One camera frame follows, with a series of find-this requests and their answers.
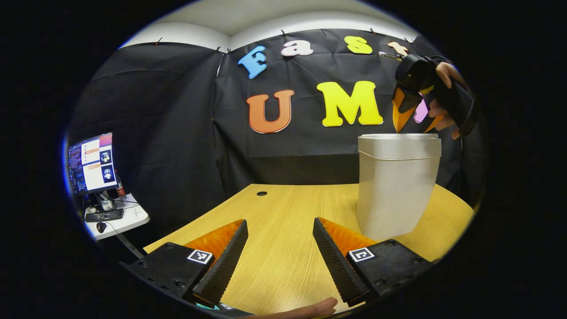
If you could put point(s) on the black computer mouse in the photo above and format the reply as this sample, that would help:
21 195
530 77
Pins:
102 227

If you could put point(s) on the wooden desktop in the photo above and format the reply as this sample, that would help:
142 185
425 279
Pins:
288 212

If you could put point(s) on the black keyboard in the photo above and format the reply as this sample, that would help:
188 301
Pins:
104 215

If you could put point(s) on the computer monitor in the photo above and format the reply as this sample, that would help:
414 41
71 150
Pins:
94 164

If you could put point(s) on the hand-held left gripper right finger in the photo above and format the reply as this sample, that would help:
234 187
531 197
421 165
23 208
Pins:
336 266

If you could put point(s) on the black backdrop cloth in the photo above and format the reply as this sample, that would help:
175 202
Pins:
168 133

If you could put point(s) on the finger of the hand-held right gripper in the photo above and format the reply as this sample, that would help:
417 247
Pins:
401 116
435 122

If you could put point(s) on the white desktop garbage bin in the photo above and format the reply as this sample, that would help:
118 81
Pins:
394 195

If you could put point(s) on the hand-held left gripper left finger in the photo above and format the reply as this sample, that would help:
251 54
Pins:
223 266

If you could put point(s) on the small red bottle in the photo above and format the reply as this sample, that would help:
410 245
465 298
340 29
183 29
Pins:
120 190

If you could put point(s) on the white side table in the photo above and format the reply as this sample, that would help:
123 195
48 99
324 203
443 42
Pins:
130 217

